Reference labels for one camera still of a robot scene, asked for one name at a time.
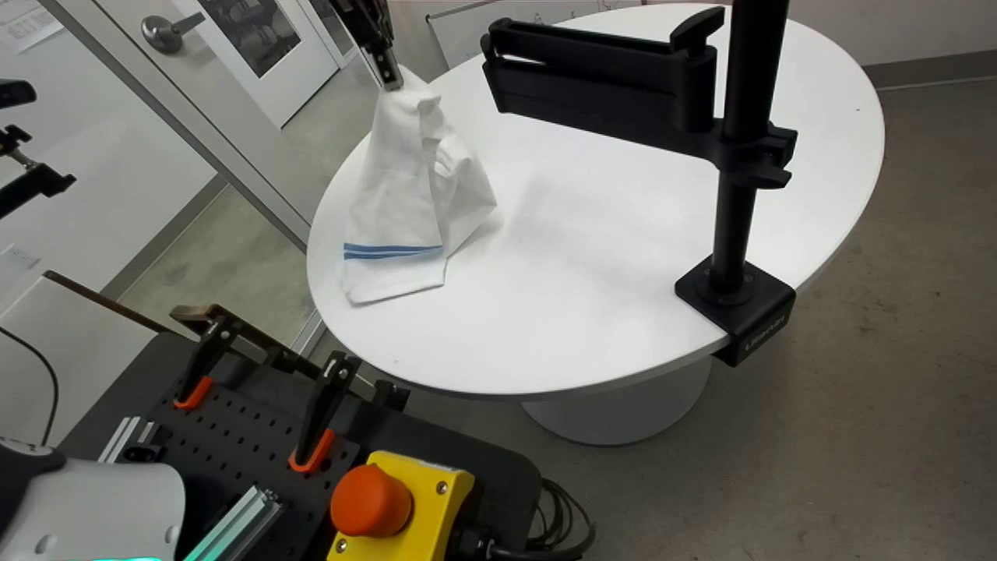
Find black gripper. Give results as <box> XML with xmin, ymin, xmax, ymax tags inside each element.
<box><xmin>329</xmin><ymin>0</ymin><xmax>410</xmax><ymax>94</ymax></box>

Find white towel with blue stripe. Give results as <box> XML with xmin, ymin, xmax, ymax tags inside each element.
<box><xmin>341</xmin><ymin>88</ymin><xmax>504</xmax><ymax>310</ymax></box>

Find white door with window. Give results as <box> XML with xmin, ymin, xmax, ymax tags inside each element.
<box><xmin>92</xmin><ymin>0</ymin><xmax>346</xmax><ymax>133</ymax></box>

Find black clamp-on stand pole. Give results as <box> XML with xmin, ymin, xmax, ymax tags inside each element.
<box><xmin>670</xmin><ymin>0</ymin><xmax>805</xmax><ymax>368</ymax></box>

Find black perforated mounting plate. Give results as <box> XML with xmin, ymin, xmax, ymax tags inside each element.
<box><xmin>56</xmin><ymin>331</ymin><xmax>544</xmax><ymax>561</ymax></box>

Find white round table base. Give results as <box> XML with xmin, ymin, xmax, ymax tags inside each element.
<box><xmin>517</xmin><ymin>357</ymin><xmax>714</xmax><ymax>449</ymax></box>

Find yellow emergency stop button box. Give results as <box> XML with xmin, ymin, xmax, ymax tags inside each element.
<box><xmin>323</xmin><ymin>445</ymin><xmax>480</xmax><ymax>561</ymax></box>

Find short aluminium extrusion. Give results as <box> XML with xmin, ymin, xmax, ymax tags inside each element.
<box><xmin>97</xmin><ymin>416</ymin><xmax>159</xmax><ymax>465</ymax></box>

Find long aluminium extrusion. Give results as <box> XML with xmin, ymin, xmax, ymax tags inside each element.
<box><xmin>182</xmin><ymin>483</ymin><xmax>283</xmax><ymax>561</ymax></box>

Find silver door lever handle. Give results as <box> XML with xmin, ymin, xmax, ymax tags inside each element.
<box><xmin>138</xmin><ymin>11</ymin><xmax>209</xmax><ymax>57</ymax></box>

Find orange handled clamp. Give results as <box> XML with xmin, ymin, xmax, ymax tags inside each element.
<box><xmin>169</xmin><ymin>302</ymin><xmax>410</xmax><ymax>401</ymax></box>

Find orange-handled black clamp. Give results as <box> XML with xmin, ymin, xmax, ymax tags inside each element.
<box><xmin>169</xmin><ymin>315</ymin><xmax>238</xmax><ymax>417</ymax></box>
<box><xmin>286</xmin><ymin>354</ymin><xmax>361</xmax><ymax>481</ymax></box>

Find thin black cable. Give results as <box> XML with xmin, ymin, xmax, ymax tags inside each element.
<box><xmin>0</xmin><ymin>324</ymin><xmax>62</xmax><ymax>449</ymax></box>

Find black coiled cables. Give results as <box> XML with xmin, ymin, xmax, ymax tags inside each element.
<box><xmin>456</xmin><ymin>477</ymin><xmax>603</xmax><ymax>561</ymax></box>

